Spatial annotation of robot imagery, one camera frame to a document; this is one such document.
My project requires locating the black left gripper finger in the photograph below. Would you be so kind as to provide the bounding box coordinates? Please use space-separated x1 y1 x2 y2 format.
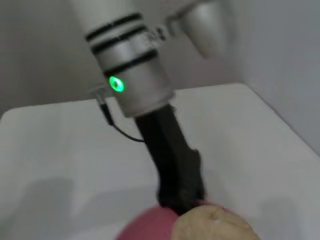
156 189 209 217

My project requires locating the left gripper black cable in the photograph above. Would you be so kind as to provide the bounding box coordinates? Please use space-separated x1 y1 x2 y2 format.
89 86 145 144

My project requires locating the beige egg yolk pastry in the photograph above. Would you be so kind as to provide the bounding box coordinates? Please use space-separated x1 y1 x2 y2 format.
171 206 260 240

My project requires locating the left wrist camera housing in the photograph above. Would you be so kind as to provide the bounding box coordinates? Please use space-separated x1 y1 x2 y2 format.
147 0 232 59

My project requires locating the pink plastic bowl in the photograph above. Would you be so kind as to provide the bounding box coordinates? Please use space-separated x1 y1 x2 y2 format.
116 198 226 240

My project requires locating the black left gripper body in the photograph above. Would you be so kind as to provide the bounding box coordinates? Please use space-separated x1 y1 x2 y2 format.
135 104 209 201

